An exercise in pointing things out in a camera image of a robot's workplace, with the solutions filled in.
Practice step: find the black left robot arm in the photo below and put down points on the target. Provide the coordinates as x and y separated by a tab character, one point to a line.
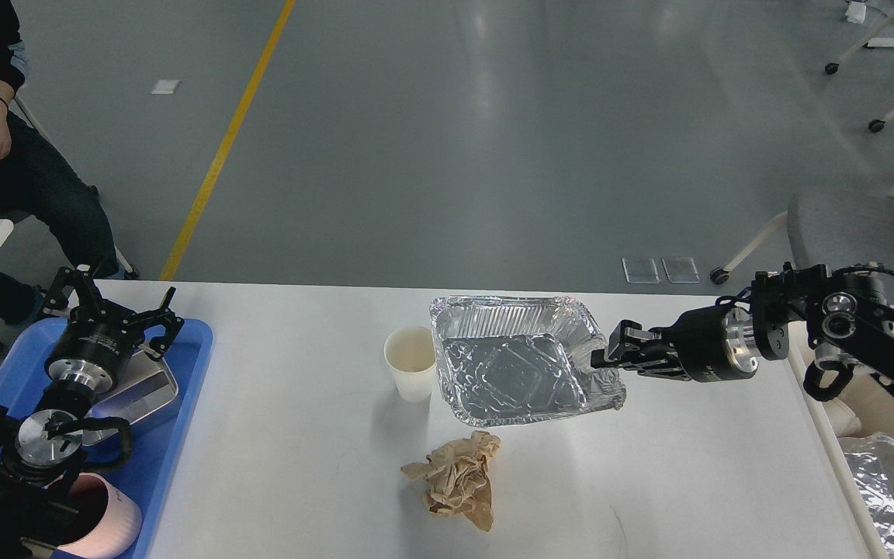
42	454

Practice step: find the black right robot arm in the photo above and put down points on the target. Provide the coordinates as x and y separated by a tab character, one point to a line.
848	324

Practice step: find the white paper cup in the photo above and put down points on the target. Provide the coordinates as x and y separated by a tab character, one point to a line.
410	355

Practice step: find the clear floor plate right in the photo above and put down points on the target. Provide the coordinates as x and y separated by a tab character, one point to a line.
681	270

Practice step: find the pink ribbed mug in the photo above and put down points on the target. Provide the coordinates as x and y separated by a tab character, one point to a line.
108	522

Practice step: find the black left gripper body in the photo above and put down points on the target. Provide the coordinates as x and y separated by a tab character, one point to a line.
93	353

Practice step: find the aluminium foil container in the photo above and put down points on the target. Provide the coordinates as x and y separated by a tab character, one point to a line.
516	360

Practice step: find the seated person in black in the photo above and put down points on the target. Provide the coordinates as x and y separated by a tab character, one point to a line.
36	180

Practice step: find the clear floor plate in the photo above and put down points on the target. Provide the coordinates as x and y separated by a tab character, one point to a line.
641	270
681	270

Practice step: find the brown paper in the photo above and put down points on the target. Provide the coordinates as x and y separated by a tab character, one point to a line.
457	478

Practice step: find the blue plastic tray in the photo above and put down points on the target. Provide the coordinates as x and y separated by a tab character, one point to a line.
157	440

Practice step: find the square stainless steel tray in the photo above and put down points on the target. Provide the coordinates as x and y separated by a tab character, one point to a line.
147	396

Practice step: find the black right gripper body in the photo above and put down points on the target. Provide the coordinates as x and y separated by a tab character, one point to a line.
715	343

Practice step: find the grey office chair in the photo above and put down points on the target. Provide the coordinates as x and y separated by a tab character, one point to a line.
837	227

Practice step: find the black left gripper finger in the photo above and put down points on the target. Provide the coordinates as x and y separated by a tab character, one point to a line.
74	296
156	347

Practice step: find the clear floor plate left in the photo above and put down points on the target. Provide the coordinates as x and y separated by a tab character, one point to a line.
641	270

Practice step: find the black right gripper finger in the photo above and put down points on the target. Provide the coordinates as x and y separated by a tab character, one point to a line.
666	367
629	340

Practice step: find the crumpled foil in bin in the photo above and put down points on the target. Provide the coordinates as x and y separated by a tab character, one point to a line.
871	460

